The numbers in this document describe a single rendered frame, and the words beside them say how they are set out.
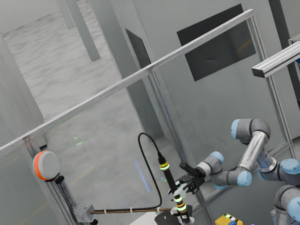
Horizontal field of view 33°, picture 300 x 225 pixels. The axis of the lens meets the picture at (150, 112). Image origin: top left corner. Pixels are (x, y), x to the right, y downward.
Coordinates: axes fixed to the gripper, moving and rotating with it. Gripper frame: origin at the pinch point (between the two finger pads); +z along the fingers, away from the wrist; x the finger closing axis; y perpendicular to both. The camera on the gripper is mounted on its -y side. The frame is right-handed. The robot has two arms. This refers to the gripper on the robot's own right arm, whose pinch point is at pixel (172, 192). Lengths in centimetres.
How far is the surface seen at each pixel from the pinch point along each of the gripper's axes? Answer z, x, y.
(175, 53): -77, 58, -38
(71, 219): 31, 61, 12
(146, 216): -3, 43, 31
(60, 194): 30, 61, -4
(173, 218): -4.4, 16.5, 25.3
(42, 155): 29, 63, -30
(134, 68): -235, 359, 60
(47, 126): 14, 74, -38
